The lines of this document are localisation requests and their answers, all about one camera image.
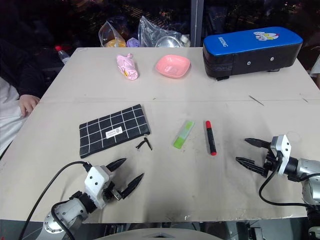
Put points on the blue and black padded box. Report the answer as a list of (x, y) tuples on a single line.
[(250, 52)]

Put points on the person's white garment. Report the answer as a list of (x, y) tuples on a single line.
[(8, 117)]

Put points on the red and black marker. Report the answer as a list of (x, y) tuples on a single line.
[(210, 138)]

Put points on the silver metal bowl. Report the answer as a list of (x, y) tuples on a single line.
[(167, 43)]

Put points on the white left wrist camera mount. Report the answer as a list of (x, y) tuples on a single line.
[(96, 180)]

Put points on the person's bare hand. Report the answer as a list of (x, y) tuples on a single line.
[(28, 102)]

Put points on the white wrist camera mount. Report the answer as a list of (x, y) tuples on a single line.
[(96, 180), (283, 150)]

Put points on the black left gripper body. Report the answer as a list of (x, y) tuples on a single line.
[(112, 192)]

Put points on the clear bag with orange contents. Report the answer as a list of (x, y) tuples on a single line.
[(112, 37)]

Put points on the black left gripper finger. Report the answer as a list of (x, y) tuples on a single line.
[(116, 164), (132, 186)]

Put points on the pink plastic bowl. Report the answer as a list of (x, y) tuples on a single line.
[(172, 67)]

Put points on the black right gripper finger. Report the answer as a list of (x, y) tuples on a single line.
[(258, 143), (251, 165)]

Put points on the green highlighter marker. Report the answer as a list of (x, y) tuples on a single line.
[(183, 135)]

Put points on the person's black sleeved forearm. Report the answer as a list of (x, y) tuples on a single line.
[(25, 70)]

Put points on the crumpled clear plastic bag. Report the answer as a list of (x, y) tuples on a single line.
[(152, 31)]

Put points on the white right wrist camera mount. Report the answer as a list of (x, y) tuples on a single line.
[(283, 150)]

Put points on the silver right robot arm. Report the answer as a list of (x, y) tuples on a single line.
[(308, 170)]

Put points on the black grid pencil pouch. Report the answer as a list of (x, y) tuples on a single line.
[(112, 130)]

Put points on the purple plastic snack bag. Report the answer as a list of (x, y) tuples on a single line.
[(133, 43)]

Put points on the red-capped clear plastic bottle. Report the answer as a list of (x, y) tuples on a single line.
[(62, 53)]

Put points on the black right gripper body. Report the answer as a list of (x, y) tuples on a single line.
[(271, 162)]

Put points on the grey vertical pole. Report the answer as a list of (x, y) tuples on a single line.
[(197, 22)]

